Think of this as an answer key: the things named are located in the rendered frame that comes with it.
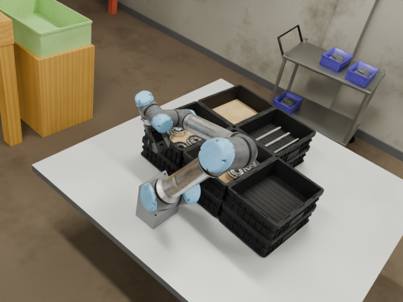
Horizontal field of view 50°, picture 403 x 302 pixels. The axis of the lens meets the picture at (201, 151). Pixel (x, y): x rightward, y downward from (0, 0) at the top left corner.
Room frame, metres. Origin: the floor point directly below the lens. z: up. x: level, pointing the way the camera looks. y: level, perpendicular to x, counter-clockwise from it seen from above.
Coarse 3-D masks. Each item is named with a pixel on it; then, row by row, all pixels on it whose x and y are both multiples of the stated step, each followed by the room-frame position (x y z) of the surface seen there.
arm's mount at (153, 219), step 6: (162, 174) 1.51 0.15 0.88; (150, 180) 1.45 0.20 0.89; (138, 192) 1.39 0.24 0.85; (138, 198) 1.39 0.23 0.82; (138, 204) 1.39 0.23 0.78; (138, 210) 1.39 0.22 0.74; (144, 210) 1.37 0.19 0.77; (168, 210) 1.41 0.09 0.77; (174, 210) 1.45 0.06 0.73; (138, 216) 1.38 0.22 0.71; (144, 216) 1.36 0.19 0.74; (150, 216) 1.35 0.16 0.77; (156, 216) 1.35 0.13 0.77; (162, 216) 1.38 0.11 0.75; (168, 216) 1.42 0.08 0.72; (150, 222) 1.34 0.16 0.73; (156, 222) 1.34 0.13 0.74; (162, 222) 1.38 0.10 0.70
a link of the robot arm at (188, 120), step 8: (176, 112) 1.50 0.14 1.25; (184, 112) 1.52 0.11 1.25; (192, 112) 1.55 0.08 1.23; (184, 120) 1.47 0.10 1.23; (192, 120) 1.46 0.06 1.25; (200, 120) 1.45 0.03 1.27; (184, 128) 1.47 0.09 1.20; (192, 128) 1.43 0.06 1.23; (200, 128) 1.41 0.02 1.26; (208, 128) 1.39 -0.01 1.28; (216, 128) 1.38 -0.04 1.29; (224, 128) 1.40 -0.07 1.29; (200, 136) 1.40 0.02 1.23; (208, 136) 1.37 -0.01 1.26; (216, 136) 1.35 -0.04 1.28; (224, 136) 1.33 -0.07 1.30; (232, 136) 1.31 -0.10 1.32; (240, 136) 1.28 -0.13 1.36; (256, 152) 1.24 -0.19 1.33
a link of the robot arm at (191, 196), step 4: (192, 188) 1.35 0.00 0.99; (196, 188) 1.37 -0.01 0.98; (184, 192) 1.31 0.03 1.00; (188, 192) 1.32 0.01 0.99; (192, 192) 1.34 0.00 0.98; (196, 192) 1.35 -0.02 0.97; (200, 192) 1.37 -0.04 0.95; (180, 196) 1.30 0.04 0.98; (184, 196) 1.30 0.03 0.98; (188, 196) 1.31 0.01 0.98; (192, 196) 1.32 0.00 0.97; (196, 196) 1.34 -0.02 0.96; (180, 200) 1.29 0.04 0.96; (184, 200) 1.30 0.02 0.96; (188, 200) 1.30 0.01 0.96; (192, 200) 1.31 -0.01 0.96; (196, 200) 1.33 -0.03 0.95; (180, 204) 1.30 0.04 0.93; (184, 204) 1.32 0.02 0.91
